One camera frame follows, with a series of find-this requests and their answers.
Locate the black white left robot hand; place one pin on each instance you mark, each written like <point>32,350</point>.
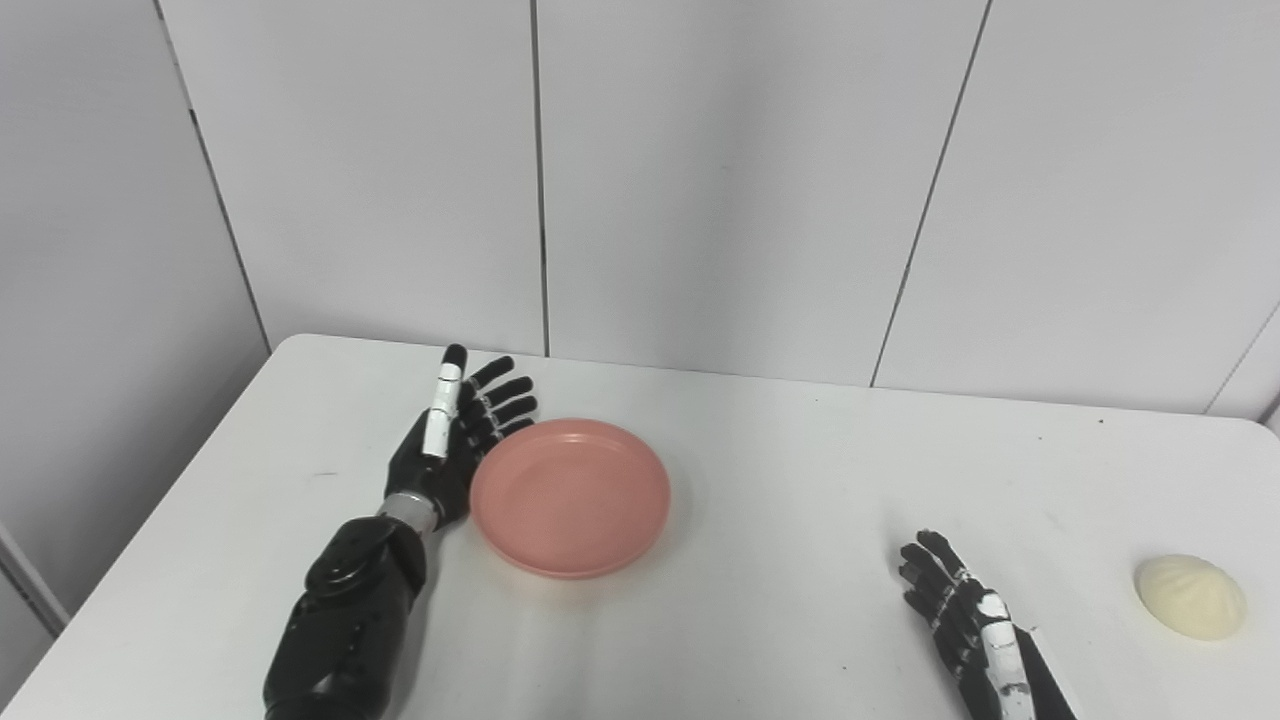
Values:
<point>440,475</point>

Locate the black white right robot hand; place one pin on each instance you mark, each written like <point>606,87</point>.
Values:
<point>1035,685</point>

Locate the pink round plate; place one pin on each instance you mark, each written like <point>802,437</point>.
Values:
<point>570,500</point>

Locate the white steamed bun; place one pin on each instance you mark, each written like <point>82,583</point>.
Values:
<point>1190,598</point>

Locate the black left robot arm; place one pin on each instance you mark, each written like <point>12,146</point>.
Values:
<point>350,620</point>

